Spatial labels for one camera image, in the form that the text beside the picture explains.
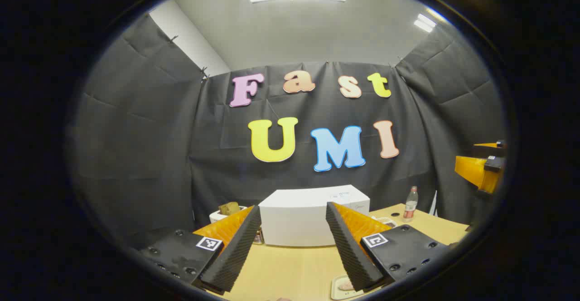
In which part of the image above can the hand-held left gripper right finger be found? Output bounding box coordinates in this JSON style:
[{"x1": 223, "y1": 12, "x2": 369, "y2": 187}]
[{"x1": 325, "y1": 201, "x2": 449, "y2": 292}]

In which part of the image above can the white toaster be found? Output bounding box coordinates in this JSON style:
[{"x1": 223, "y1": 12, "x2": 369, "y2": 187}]
[{"x1": 209, "y1": 206, "x2": 248, "y2": 224}]

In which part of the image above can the clear plastic water bottle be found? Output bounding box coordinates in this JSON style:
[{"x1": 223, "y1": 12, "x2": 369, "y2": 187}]
[{"x1": 403, "y1": 186, "x2": 419, "y2": 222}]

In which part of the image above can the white microwave oven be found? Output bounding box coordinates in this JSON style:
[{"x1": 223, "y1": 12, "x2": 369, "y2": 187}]
[{"x1": 258, "y1": 184, "x2": 370, "y2": 247}]

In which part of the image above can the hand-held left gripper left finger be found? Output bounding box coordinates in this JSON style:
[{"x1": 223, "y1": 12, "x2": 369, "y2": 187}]
[{"x1": 138, "y1": 205, "x2": 262, "y2": 295}]

